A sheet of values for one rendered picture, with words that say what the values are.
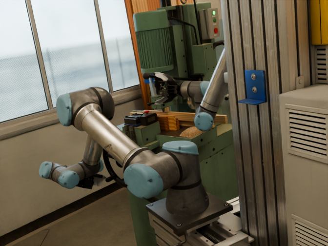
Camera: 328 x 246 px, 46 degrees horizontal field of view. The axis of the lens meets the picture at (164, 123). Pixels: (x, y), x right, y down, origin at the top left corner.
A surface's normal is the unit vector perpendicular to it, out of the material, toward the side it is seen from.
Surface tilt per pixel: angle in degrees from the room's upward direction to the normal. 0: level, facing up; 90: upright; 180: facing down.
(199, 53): 90
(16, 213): 90
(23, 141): 90
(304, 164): 90
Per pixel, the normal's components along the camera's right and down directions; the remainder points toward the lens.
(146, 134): 0.74, 0.07
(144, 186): -0.61, 0.33
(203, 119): -0.12, 0.26
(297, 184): -0.86, 0.24
